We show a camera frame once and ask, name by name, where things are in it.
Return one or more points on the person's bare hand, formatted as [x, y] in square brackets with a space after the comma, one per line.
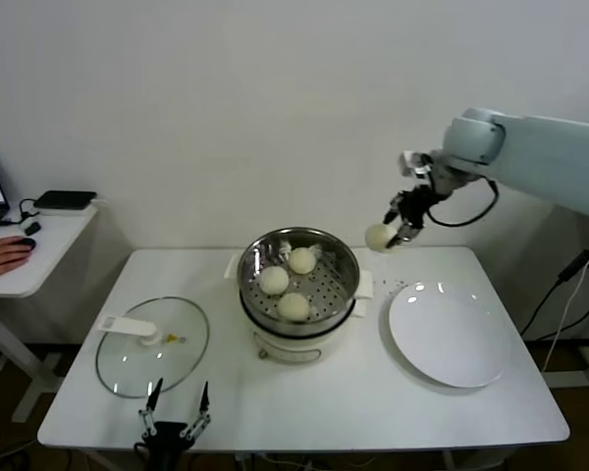
[2, 257]

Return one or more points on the black inline power adapter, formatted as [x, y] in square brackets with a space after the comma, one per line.
[572, 267]

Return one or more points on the white side table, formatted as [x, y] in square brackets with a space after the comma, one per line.
[54, 245]

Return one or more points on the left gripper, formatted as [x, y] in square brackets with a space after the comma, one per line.
[169, 439]

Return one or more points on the steel perforated steamer basket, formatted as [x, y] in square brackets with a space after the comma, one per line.
[324, 289]

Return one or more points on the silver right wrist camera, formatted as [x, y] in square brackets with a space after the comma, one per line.
[414, 163]

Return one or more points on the white round plate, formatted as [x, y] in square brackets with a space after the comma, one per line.
[446, 333]

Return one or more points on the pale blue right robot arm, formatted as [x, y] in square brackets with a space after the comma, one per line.
[545, 157]

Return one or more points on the white flat box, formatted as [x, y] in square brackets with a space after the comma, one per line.
[64, 213]

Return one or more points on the white steamed baozi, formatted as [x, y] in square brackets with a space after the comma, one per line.
[302, 260]
[293, 307]
[274, 281]
[378, 238]

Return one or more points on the small black dongle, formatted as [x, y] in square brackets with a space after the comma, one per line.
[32, 228]

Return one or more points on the white electric cooker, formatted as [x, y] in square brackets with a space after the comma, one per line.
[284, 350]

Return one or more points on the black flat device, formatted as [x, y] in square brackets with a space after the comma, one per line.
[64, 198]

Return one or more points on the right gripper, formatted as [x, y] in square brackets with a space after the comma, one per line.
[422, 203]

